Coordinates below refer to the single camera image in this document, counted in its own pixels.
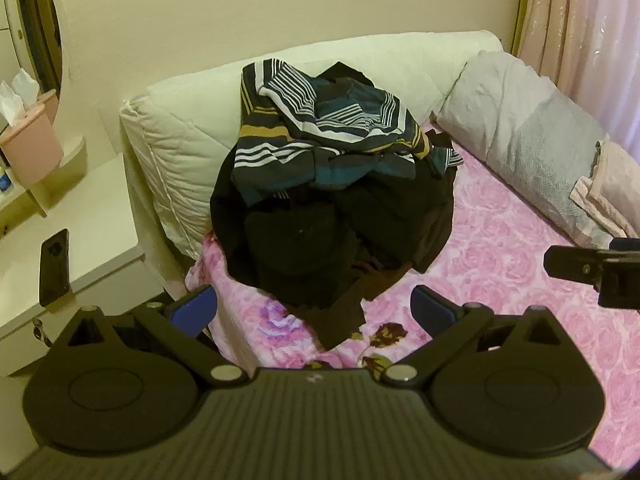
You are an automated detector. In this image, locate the white dressing table shelf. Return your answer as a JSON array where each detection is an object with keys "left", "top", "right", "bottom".
[{"left": 0, "top": 135, "right": 87, "bottom": 222}]

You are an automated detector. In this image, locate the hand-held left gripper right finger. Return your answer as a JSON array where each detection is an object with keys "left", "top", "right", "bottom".
[{"left": 381, "top": 284, "right": 576, "bottom": 387}]

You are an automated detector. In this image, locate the white nightstand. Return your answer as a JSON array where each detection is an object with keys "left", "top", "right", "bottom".
[{"left": 0, "top": 152, "right": 167, "bottom": 377}]

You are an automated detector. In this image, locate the round mirror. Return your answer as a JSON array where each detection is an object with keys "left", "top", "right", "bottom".
[{"left": 0, "top": 0, "right": 76, "bottom": 128}]

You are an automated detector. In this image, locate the pink floral blanket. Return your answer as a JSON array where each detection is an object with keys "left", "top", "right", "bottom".
[{"left": 185, "top": 120, "right": 640, "bottom": 471}]

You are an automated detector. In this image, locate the folded pink beige quilt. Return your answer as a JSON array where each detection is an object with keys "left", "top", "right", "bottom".
[{"left": 570, "top": 135, "right": 640, "bottom": 242}]

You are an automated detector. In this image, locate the pink curtain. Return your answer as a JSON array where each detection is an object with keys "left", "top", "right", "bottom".
[{"left": 517, "top": 0, "right": 640, "bottom": 147}]

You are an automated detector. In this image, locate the grey quilt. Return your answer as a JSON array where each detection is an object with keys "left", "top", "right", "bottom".
[{"left": 432, "top": 50, "right": 615, "bottom": 250}]

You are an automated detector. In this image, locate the pink tissue box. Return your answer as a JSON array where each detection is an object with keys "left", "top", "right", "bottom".
[{"left": 0, "top": 107, "right": 65, "bottom": 187}]

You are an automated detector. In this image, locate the white tissue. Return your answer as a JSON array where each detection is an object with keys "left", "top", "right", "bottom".
[{"left": 0, "top": 67, "right": 40, "bottom": 130}]

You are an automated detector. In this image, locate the dark striped shirt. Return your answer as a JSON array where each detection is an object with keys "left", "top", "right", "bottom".
[{"left": 235, "top": 58, "right": 464, "bottom": 206}]

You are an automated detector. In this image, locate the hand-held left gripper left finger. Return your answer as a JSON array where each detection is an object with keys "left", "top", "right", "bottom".
[{"left": 60, "top": 284, "right": 249, "bottom": 387}]

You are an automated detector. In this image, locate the white quilted headboard cushion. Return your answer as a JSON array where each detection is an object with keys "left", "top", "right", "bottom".
[{"left": 120, "top": 30, "right": 504, "bottom": 261}]

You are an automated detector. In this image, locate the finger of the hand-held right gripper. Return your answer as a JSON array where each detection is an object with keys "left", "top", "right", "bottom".
[{"left": 544, "top": 237, "right": 640, "bottom": 308}]

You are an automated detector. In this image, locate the black phone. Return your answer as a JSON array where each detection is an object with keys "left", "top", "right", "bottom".
[{"left": 39, "top": 228, "right": 71, "bottom": 308}]

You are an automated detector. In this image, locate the pile of black clothes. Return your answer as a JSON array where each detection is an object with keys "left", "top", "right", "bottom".
[{"left": 210, "top": 62, "right": 458, "bottom": 351}]

